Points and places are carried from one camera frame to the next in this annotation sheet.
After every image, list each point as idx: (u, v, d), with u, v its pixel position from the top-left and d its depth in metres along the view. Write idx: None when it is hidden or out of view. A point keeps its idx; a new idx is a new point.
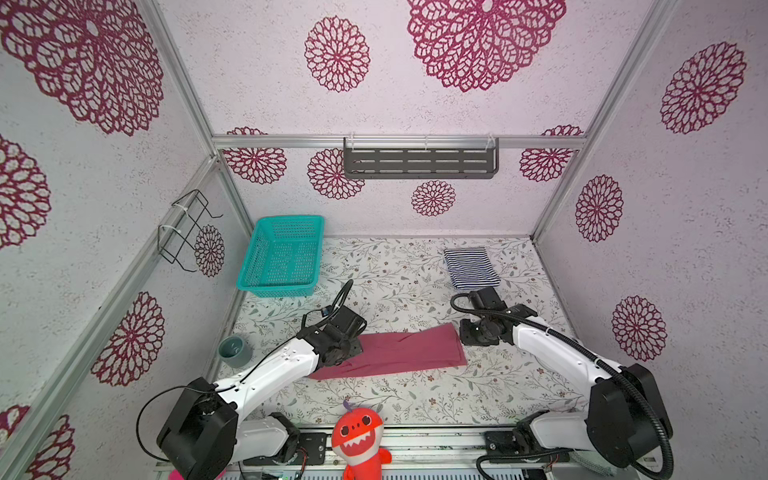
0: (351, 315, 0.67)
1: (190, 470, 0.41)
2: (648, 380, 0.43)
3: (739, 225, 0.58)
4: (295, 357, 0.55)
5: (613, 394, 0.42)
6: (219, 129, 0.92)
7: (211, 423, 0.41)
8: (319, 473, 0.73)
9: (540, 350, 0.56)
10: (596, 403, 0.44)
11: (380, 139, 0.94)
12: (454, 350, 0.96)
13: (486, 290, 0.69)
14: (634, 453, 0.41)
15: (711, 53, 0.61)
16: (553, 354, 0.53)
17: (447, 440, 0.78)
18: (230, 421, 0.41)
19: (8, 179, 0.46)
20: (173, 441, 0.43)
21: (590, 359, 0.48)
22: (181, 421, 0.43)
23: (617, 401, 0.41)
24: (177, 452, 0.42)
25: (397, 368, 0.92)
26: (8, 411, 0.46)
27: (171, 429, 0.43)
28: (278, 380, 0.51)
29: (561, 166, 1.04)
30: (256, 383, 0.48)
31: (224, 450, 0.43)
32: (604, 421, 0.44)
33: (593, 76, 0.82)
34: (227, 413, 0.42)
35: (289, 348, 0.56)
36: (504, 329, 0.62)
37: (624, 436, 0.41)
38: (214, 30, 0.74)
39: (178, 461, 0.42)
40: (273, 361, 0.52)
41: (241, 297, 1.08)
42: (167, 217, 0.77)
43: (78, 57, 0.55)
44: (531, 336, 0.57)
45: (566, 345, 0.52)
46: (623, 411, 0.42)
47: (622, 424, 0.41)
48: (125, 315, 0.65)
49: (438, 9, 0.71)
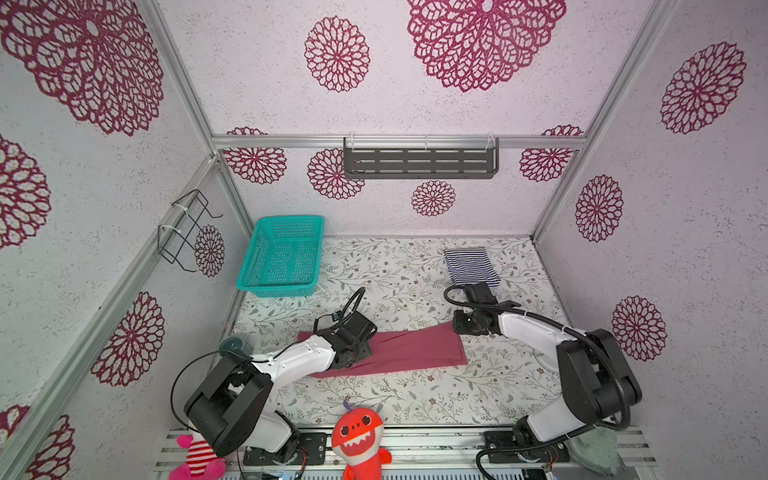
0: (363, 321, 0.71)
1: (218, 437, 0.43)
2: (609, 343, 0.47)
3: (739, 225, 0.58)
4: (319, 349, 0.60)
5: (576, 353, 0.46)
6: (218, 129, 0.92)
7: (246, 391, 0.44)
8: (319, 473, 0.73)
9: (520, 333, 0.61)
10: (562, 364, 0.49)
11: (380, 139, 0.94)
12: (455, 349, 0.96)
13: (480, 285, 0.75)
14: (600, 408, 0.44)
15: (711, 54, 0.61)
16: (530, 332, 0.58)
17: (447, 440, 0.78)
18: (265, 389, 0.44)
19: (8, 179, 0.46)
20: (202, 409, 0.45)
21: (558, 328, 0.54)
22: (214, 388, 0.45)
23: (579, 359, 0.46)
24: (205, 419, 0.44)
25: (394, 368, 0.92)
26: (8, 411, 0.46)
27: (201, 396, 0.46)
28: (302, 365, 0.55)
29: (561, 166, 1.04)
30: (285, 362, 0.52)
31: (252, 420, 0.46)
32: (570, 381, 0.48)
33: (593, 76, 0.82)
34: (260, 382, 0.45)
35: (312, 341, 0.61)
36: (492, 322, 0.68)
37: (587, 392, 0.45)
38: (214, 30, 0.74)
39: (206, 428, 0.43)
40: (300, 348, 0.57)
41: (241, 297, 1.08)
42: (167, 217, 0.77)
43: (78, 57, 0.55)
44: (513, 320, 0.62)
45: (538, 321, 0.58)
46: (581, 368, 0.46)
47: (584, 380, 0.45)
48: (125, 315, 0.65)
49: (438, 10, 0.71)
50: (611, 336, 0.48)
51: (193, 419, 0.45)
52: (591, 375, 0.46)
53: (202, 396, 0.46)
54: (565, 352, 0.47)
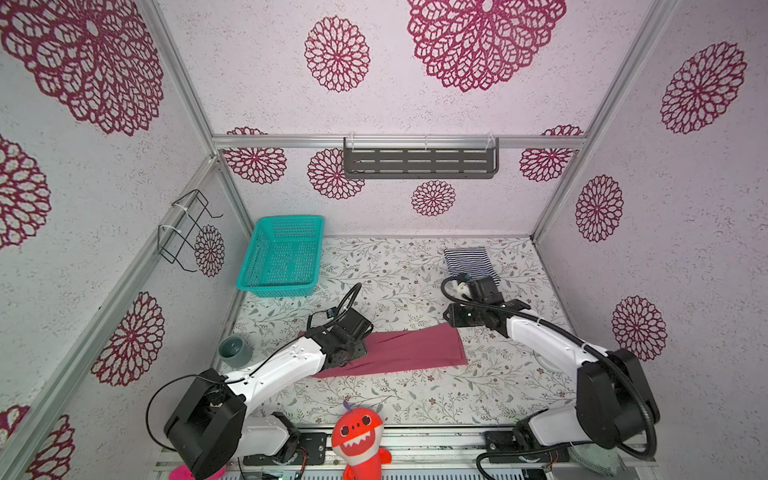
0: (358, 320, 0.67)
1: (194, 461, 0.41)
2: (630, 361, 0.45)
3: (739, 225, 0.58)
4: (303, 356, 0.55)
5: (598, 377, 0.43)
6: (218, 129, 0.92)
7: (219, 415, 0.42)
8: (318, 473, 0.73)
9: (533, 342, 0.57)
10: (581, 386, 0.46)
11: (380, 139, 0.94)
12: (456, 348, 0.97)
13: (485, 280, 0.69)
14: (620, 433, 0.42)
15: (711, 53, 0.61)
16: (544, 343, 0.55)
17: (447, 440, 0.78)
18: (239, 413, 0.42)
19: (8, 179, 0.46)
20: (180, 431, 0.44)
21: (577, 344, 0.50)
22: (190, 411, 0.43)
23: (602, 384, 0.43)
24: (184, 441, 0.43)
25: (396, 368, 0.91)
26: (8, 411, 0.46)
27: (178, 419, 0.45)
28: (285, 375, 0.51)
29: (561, 166, 1.04)
30: (265, 376, 0.49)
31: (231, 442, 0.44)
32: (589, 403, 0.45)
33: (593, 76, 0.82)
34: (233, 406, 0.42)
35: (300, 347, 0.57)
36: (500, 323, 0.65)
37: (610, 419, 0.42)
38: (214, 30, 0.74)
39: (186, 451, 0.42)
40: (282, 358, 0.53)
41: (241, 297, 1.08)
42: (167, 217, 0.77)
43: (78, 57, 0.55)
44: (525, 327, 0.58)
45: (554, 332, 0.54)
46: (604, 394, 0.43)
47: (607, 406, 0.43)
48: (124, 315, 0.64)
49: (438, 9, 0.71)
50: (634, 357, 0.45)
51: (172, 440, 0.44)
52: (614, 400, 0.43)
53: (179, 419, 0.44)
54: (587, 376, 0.44)
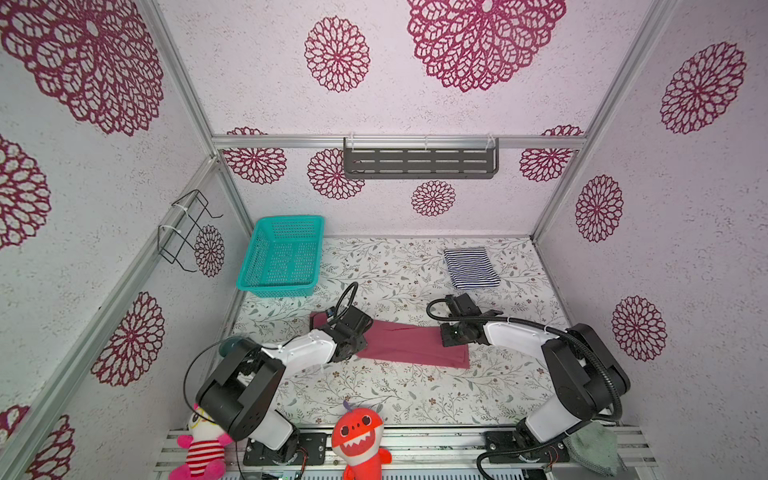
0: (359, 314, 0.74)
1: (234, 420, 0.44)
2: (592, 337, 0.49)
3: (739, 225, 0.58)
4: (321, 340, 0.62)
5: (561, 350, 0.48)
6: (218, 129, 0.92)
7: (261, 375, 0.46)
8: (318, 473, 0.73)
9: (507, 339, 0.62)
10: (550, 364, 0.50)
11: (380, 139, 0.94)
12: (459, 350, 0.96)
13: (462, 295, 0.76)
14: (593, 402, 0.45)
15: (711, 53, 0.61)
16: (517, 338, 0.59)
17: (447, 440, 0.78)
18: (279, 372, 0.47)
19: (8, 179, 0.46)
20: (215, 396, 0.46)
21: (540, 328, 0.56)
22: (226, 375, 0.47)
23: (564, 355, 0.47)
24: (219, 405, 0.45)
25: (397, 357, 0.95)
26: (8, 411, 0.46)
27: (214, 383, 0.47)
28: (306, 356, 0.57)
29: (561, 166, 1.04)
30: (293, 350, 0.54)
31: (265, 405, 0.47)
32: (560, 379, 0.49)
33: (593, 76, 0.82)
34: (273, 366, 0.47)
35: (315, 334, 0.64)
36: (480, 334, 0.70)
37: (579, 387, 0.46)
38: (214, 30, 0.74)
39: (221, 414, 0.45)
40: (305, 339, 0.59)
41: (241, 297, 1.08)
42: (167, 217, 0.77)
43: (78, 57, 0.55)
44: (499, 329, 0.64)
45: (522, 325, 0.59)
46: (568, 364, 0.47)
47: (573, 374, 0.46)
48: (125, 315, 0.65)
49: (438, 10, 0.71)
50: (592, 330, 0.50)
51: (205, 407, 0.46)
52: (579, 369, 0.47)
53: (215, 384, 0.47)
54: (550, 351, 0.49)
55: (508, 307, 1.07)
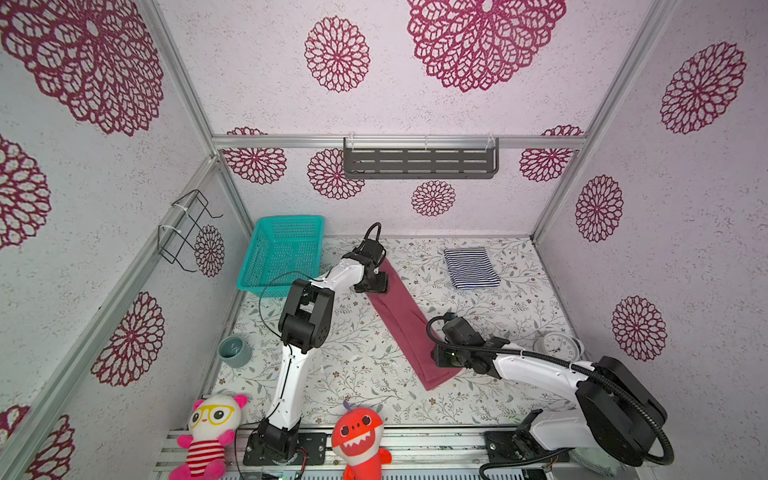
0: (377, 243, 0.90)
1: (310, 335, 0.61)
2: (621, 371, 0.46)
3: (739, 225, 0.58)
4: (352, 265, 0.76)
5: (599, 397, 0.43)
6: (218, 129, 0.92)
7: (321, 299, 0.61)
8: (319, 473, 0.73)
9: (523, 375, 0.58)
10: (586, 410, 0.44)
11: (380, 140, 0.95)
12: (438, 371, 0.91)
13: (461, 321, 0.69)
14: (642, 448, 0.41)
15: (711, 53, 0.61)
16: (536, 374, 0.55)
17: (447, 440, 0.78)
18: (332, 295, 0.62)
19: (8, 179, 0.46)
20: (292, 323, 0.62)
21: (565, 366, 0.51)
22: (295, 306, 0.62)
23: (606, 403, 0.43)
24: (297, 328, 0.62)
25: (398, 338, 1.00)
26: (8, 411, 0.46)
27: (288, 315, 0.62)
28: (343, 280, 0.71)
29: (561, 166, 1.04)
30: (333, 277, 0.69)
31: (328, 323, 0.64)
32: (599, 425, 0.45)
33: (593, 76, 0.82)
34: (327, 292, 0.62)
35: (344, 262, 0.77)
36: (488, 366, 0.64)
37: (626, 436, 0.42)
38: (214, 30, 0.74)
39: (302, 336, 0.61)
40: (338, 267, 0.74)
41: (241, 297, 1.08)
42: (167, 217, 0.77)
43: (78, 57, 0.55)
44: (511, 364, 0.59)
45: (539, 359, 0.55)
46: (612, 412, 0.43)
47: (618, 422, 0.42)
48: (125, 315, 0.65)
49: (438, 9, 0.71)
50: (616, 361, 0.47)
51: (286, 333, 0.62)
52: (621, 416, 0.43)
53: (288, 315, 0.62)
54: (588, 399, 0.44)
55: (508, 307, 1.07)
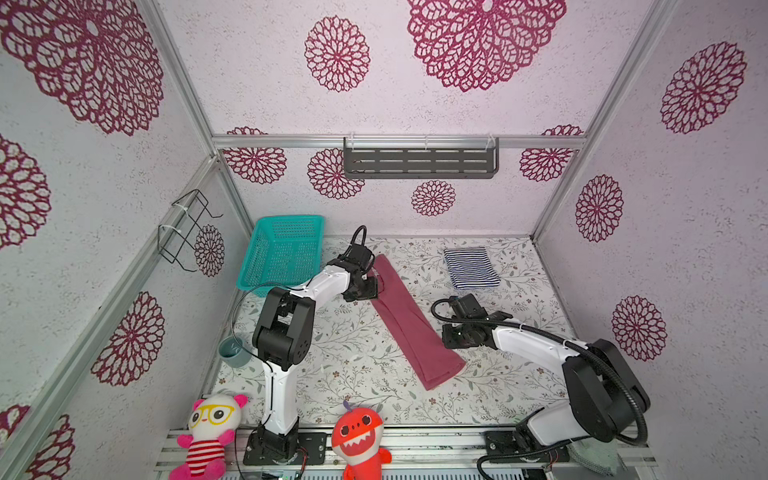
0: (364, 249, 0.82)
1: (288, 350, 0.54)
2: (613, 353, 0.46)
3: (739, 225, 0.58)
4: (336, 273, 0.70)
5: (583, 370, 0.45)
6: (219, 129, 0.92)
7: (297, 313, 0.55)
8: (319, 473, 0.73)
9: (518, 347, 0.59)
10: (570, 383, 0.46)
11: (380, 139, 0.94)
12: (438, 370, 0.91)
13: (466, 297, 0.72)
14: (615, 426, 0.43)
15: (711, 53, 0.61)
16: (529, 347, 0.56)
17: (447, 440, 0.78)
18: (311, 306, 0.55)
19: (8, 179, 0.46)
20: (266, 337, 0.56)
21: (558, 342, 0.52)
22: (271, 320, 0.56)
23: (587, 376, 0.44)
24: (272, 342, 0.55)
25: (399, 339, 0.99)
26: (8, 411, 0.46)
27: (263, 329, 0.56)
28: (327, 288, 0.64)
29: (561, 166, 1.04)
30: (316, 287, 0.62)
31: (309, 335, 0.58)
32: (579, 399, 0.47)
33: (593, 76, 0.82)
34: (305, 303, 0.55)
35: (329, 268, 0.72)
36: (487, 336, 0.66)
37: (602, 411, 0.43)
38: (214, 30, 0.74)
39: (277, 350, 0.55)
40: (321, 276, 0.67)
41: (241, 296, 1.08)
42: (167, 217, 0.77)
43: (78, 57, 0.55)
44: (509, 335, 0.60)
45: (536, 335, 0.56)
46: (592, 387, 0.44)
47: (596, 396, 0.44)
48: (125, 315, 0.65)
49: (438, 9, 0.71)
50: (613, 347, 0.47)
51: (261, 347, 0.56)
52: (602, 392, 0.44)
53: (263, 329, 0.56)
54: (572, 370, 0.45)
55: (508, 307, 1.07)
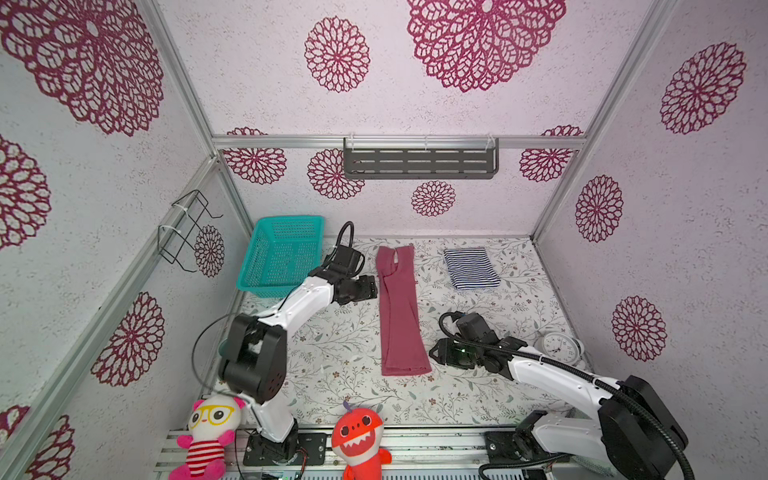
0: (350, 252, 0.74)
1: (257, 387, 0.48)
2: (647, 391, 0.44)
3: (739, 225, 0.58)
4: (315, 287, 0.62)
5: (622, 416, 0.42)
6: (218, 129, 0.92)
7: (267, 343, 0.48)
8: (318, 473, 0.73)
9: (538, 380, 0.56)
10: (607, 429, 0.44)
11: (379, 140, 0.94)
12: (400, 364, 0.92)
13: (476, 318, 0.67)
14: (658, 472, 0.40)
15: (711, 53, 0.61)
16: (554, 384, 0.53)
17: (447, 440, 0.78)
18: (284, 337, 0.48)
19: (8, 179, 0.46)
20: (234, 370, 0.49)
21: (587, 380, 0.49)
22: (237, 352, 0.49)
23: (627, 423, 0.41)
24: (240, 377, 0.49)
25: (383, 324, 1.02)
26: (8, 411, 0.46)
27: (229, 362, 0.50)
28: (305, 307, 0.57)
29: (561, 166, 1.04)
30: (290, 309, 0.54)
31: (281, 366, 0.50)
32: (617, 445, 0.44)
33: (593, 76, 0.82)
34: (277, 333, 0.48)
35: (307, 283, 0.63)
36: (501, 367, 0.62)
37: (645, 458, 0.41)
38: (214, 30, 0.74)
39: (246, 386, 0.49)
40: (298, 292, 0.59)
41: (241, 297, 1.08)
42: (167, 217, 0.77)
43: (78, 57, 0.55)
44: (527, 368, 0.57)
45: (559, 369, 0.53)
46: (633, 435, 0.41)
47: (639, 445, 0.41)
48: (125, 315, 0.65)
49: (438, 10, 0.71)
50: (645, 383, 0.45)
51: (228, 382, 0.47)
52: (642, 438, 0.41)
53: (230, 362, 0.50)
54: (609, 417, 0.43)
55: (508, 307, 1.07)
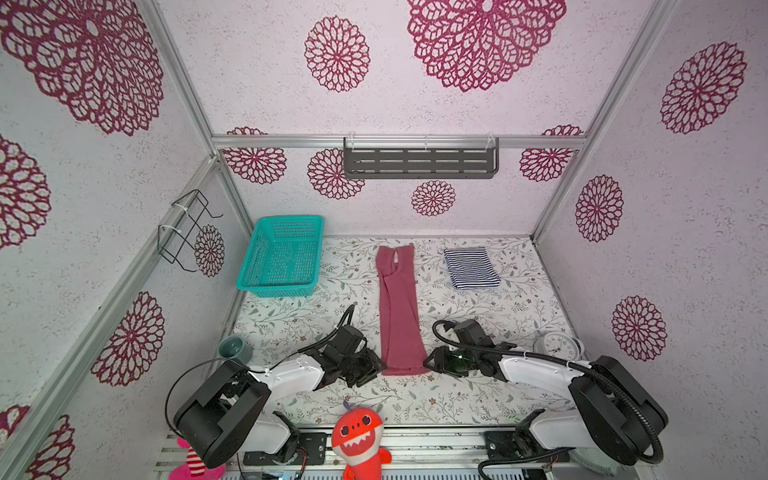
0: (350, 336, 0.71)
1: (207, 447, 0.42)
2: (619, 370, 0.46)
3: (739, 225, 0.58)
4: (309, 367, 0.61)
5: (591, 390, 0.45)
6: (219, 129, 0.92)
7: (243, 399, 0.45)
8: (319, 473, 0.73)
9: (527, 376, 0.59)
10: (581, 406, 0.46)
11: (379, 139, 0.94)
12: (400, 363, 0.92)
13: (472, 324, 0.71)
14: (635, 445, 0.42)
15: (711, 53, 0.61)
16: (537, 374, 0.56)
17: (447, 440, 0.78)
18: (262, 398, 0.45)
19: (8, 179, 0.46)
20: (193, 417, 0.44)
21: (563, 365, 0.52)
22: (209, 397, 0.45)
23: (596, 396, 0.44)
24: (195, 428, 0.43)
25: (383, 323, 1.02)
26: (8, 411, 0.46)
27: (195, 404, 0.46)
28: (292, 381, 0.55)
29: (561, 166, 1.04)
30: (279, 375, 0.53)
31: (243, 430, 0.45)
32: (594, 421, 0.46)
33: (593, 76, 0.82)
34: (258, 390, 0.46)
35: (302, 358, 0.63)
36: (494, 370, 0.66)
37: (619, 430, 0.42)
38: (214, 30, 0.74)
39: (197, 438, 0.43)
40: (292, 364, 0.58)
41: (241, 297, 1.08)
42: (167, 217, 0.77)
43: (78, 57, 0.55)
44: (515, 364, 0.61)
45: (541, 360, 0.56)
46: (603, 405, 0.44)
47: (610, 417, 0.43)
48: (125, 315, 0.65)
49: (438, 9, 0.71)
50: (617, 363, 0.47)
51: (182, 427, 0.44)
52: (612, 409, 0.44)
53: (196, 405, 0.46)
54: (580, 390, 0.45)
55: (508, 307, 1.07)
